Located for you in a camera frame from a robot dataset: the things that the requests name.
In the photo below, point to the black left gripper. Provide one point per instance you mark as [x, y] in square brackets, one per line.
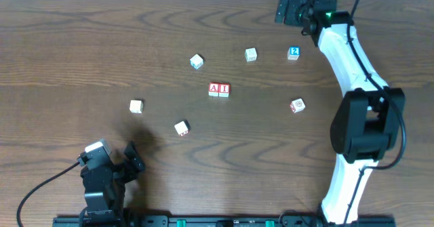
[119, 172]

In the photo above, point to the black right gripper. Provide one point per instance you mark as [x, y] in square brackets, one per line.
[295, 13]

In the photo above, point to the red I letter block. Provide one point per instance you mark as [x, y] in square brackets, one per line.
[224, 90]

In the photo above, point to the red A letter block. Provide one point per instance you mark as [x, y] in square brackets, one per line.
[213, 89]

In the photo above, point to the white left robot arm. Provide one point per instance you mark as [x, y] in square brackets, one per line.
[104, 181]

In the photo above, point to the K letter wooden block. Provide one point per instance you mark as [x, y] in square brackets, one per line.
[136, 106]

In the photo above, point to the blue 2 number block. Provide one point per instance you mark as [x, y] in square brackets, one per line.
[293, 53]

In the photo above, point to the red-sided plain wooden block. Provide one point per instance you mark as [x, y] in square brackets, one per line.
[182, 128]

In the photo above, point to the green R letter block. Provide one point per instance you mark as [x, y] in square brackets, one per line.
[251, 54]

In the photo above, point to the M letter wooden block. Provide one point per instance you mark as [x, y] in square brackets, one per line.
[297, 105]

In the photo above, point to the blue P letter block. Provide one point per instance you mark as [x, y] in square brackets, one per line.
[196, 61]

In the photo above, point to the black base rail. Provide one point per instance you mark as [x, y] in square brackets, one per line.
[164, 221]

